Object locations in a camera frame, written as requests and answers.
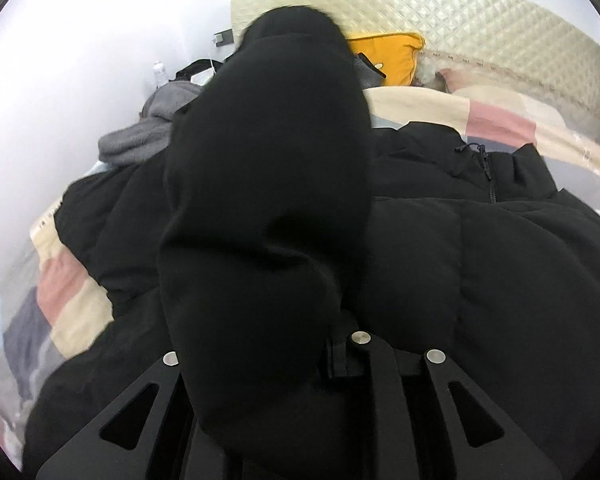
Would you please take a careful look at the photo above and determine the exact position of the black puffer jacket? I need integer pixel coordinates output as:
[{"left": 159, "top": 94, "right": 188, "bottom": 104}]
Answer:
[{"left": 22, "top": 6, "right": 600, "bottom": 479}]

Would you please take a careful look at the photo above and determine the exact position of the patchwork checkered duvet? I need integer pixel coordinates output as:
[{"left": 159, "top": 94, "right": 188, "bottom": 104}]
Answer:
[{"left": 0, "top": 84, "right": 600, "bottom": 467}]

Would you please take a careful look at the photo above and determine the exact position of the grey fleece garment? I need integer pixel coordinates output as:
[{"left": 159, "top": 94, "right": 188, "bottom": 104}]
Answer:
[{"left": 98, "top": 80, "right": 202, "bottom": 167}]

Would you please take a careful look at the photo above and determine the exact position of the clear water bottle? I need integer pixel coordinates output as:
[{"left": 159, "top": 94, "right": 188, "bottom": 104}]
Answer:
[{"left": 152, "top": 62, "right": 170, "bottom": 89}]

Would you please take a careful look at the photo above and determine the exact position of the black bag on nightstand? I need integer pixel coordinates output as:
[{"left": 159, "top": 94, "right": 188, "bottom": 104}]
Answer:
[{"left": 175, "top": 58, "right": 224, "bottom": 80}]

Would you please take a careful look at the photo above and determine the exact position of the yellow pillow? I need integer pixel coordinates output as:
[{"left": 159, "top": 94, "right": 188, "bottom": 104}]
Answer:
[{"left": 348, "top": 32, "right": 426, "bottom": 86}]

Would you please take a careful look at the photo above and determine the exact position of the cream quilted headboard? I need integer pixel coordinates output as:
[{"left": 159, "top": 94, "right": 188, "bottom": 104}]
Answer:
[{"left": 229, "top": 0, "right": 600, "bottom": 143}]

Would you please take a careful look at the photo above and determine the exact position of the wall power socket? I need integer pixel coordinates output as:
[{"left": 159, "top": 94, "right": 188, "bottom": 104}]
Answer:
[{"left": 212, "top": 29, "right": 234, "bottom": 48}]

